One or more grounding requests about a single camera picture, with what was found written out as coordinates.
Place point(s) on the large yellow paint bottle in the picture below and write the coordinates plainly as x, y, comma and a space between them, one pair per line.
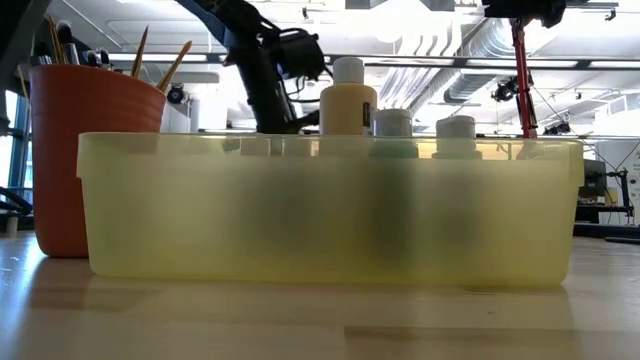
347, 110

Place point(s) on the dark green paint bottle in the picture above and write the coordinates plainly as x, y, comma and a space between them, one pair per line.
394, 122

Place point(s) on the black and white paint bottle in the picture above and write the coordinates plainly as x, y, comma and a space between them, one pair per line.
456, 131

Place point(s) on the red plastic cup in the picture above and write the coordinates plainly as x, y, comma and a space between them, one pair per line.
75, 150

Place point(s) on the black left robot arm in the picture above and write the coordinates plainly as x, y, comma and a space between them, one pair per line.
215, 15

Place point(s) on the black hanging ceiling device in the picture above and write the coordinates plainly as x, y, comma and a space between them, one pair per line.
505, 91
557, 128

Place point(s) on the red desk lamp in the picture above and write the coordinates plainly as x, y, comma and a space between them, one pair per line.
524, 100

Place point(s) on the long ceiling light strip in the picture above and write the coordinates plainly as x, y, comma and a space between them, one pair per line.
450, 62

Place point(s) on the yellow translucent plastic bin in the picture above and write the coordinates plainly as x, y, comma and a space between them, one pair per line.
175, 215

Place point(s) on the black monitor on stand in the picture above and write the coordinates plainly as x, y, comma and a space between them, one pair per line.
595, 180

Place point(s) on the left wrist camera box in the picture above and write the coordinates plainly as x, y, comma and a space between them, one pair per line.
300, 52

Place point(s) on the silver ceiling air duct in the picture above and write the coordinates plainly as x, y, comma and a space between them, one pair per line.
470, 85

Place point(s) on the black ceiling camera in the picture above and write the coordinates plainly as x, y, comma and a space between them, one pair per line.
175, 94

